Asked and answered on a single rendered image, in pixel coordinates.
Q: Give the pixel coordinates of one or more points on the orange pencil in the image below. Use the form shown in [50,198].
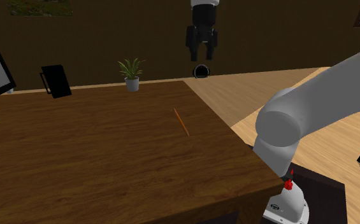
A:
[181,122]

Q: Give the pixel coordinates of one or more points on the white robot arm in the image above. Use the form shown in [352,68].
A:
[319,102]

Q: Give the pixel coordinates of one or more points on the brown wooden table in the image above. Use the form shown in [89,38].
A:
[105,155]

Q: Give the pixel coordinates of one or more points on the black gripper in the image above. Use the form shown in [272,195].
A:
[204,18]

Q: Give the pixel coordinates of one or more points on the black round floor device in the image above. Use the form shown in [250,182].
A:
[201,72]

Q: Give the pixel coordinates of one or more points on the green wall picture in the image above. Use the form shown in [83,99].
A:
[40,7]

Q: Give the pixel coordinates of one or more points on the green plant in grey pot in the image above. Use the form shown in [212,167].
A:
[132,83]

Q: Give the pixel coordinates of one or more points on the dark robot stand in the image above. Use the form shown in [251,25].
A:
[319,198]

